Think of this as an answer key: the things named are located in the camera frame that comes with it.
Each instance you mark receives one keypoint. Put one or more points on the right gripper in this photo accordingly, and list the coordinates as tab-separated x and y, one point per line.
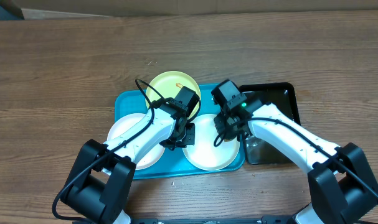
230	135

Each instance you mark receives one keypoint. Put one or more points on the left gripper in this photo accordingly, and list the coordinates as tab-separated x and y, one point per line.
190	140

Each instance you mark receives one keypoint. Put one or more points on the white plate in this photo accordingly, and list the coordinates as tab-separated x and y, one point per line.
124	124
203	154

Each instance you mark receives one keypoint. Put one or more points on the yellow-green plate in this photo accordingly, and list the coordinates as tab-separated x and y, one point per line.
169	84

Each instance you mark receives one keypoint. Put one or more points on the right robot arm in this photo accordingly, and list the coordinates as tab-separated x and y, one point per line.
342	185

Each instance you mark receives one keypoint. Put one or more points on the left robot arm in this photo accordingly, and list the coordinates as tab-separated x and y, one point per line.
98	185

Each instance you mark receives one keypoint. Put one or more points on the teal plastic tray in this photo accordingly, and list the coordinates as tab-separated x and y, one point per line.
171	163

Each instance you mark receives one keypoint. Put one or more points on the black water basin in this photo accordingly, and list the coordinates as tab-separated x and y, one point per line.
257	151

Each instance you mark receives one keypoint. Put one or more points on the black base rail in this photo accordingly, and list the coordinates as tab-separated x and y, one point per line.
284	219

